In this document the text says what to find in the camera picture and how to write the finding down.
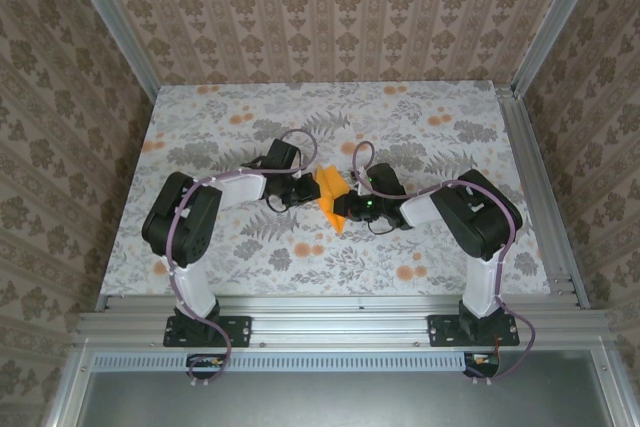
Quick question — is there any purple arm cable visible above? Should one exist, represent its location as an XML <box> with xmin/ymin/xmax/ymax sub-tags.
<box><xmin>167</xmin><ymin>127</ymin><xmax>322</xmax><ymax>389</ymax></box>
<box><xmin>352</xmin><ymin>140</ymin><xmax>539</xmax><ymax>383</ymax></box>

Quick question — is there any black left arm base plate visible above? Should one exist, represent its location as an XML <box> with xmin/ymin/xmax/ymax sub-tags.
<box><xmin>164</xmin><ymin>315</ymin><xmax>252</xmax><ymax>348</ymax></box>

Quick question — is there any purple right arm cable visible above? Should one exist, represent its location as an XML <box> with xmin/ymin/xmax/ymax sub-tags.
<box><xmin>352</xmin><ymin>140</ymin><xmax>539</xmax><ymax>383</ymax></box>

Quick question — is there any aluminium frame rail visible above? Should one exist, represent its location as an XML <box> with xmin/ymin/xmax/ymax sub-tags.
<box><xmin>74</xmin><ymin>294</ymin><xmax>609</xmax><ymax>348</ymax></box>

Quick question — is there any orange paper sheet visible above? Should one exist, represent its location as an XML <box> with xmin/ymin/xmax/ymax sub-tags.
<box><xmin>314</xmin><ymin>164</ymin><xmax>351</xmax><ymax>234</ymax></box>

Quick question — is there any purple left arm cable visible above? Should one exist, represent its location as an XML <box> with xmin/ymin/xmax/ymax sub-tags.
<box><xmin>167</xmin><ymin>127</ymin><xmax>322</xmax><ymax>389</ymax></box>

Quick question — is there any black connector board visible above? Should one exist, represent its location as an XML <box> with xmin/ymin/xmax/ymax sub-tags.
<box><xmin>187</xmin><ymin>354</ymin><xmax>229</xmax><ymax>379</ymax></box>
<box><xmin>463</xmin><ymin>351</ymin><xmax>501</xmax><ymax>378</ymax></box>

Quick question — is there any grey slotted cable duct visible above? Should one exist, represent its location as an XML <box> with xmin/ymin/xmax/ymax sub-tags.
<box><xmin>92</xmin><ymin>352</ymin><xmax>469</xmax><ymax>372</ymax></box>

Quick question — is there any aluminium side rail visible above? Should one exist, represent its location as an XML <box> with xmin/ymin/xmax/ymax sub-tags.
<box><xmin>494</xmin><ymin>86</ymin><xmax>591</xmax><ymax>309</ymax></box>

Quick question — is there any grey metal panel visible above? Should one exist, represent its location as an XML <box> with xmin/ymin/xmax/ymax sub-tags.
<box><xmin>74</xmin><ymin>369</ymin><xmax>619</xmax><ymax>427</ymax></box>

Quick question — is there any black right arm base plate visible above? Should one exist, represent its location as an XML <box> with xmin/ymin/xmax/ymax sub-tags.
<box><xmin>428</xmin><ymin>314</ymin><xmax>521</xmax><ymax>348</ymax></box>

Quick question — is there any floral printed table cover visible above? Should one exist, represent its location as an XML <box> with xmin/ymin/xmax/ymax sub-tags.
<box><xmin>99</xmin><ymin>80</ymin><xmax>551</xmax><ymax>297</ymax></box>

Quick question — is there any aluminium frame post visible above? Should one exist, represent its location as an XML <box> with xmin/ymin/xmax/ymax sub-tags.
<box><xmin>509</xmin><ymin>0</ymin><xmax>609</xmax><ymax>98</ymax></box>
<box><xmin>58</xmin><ymin>0</ymin><xmax>164</xmax><ymax>102</ymax></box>

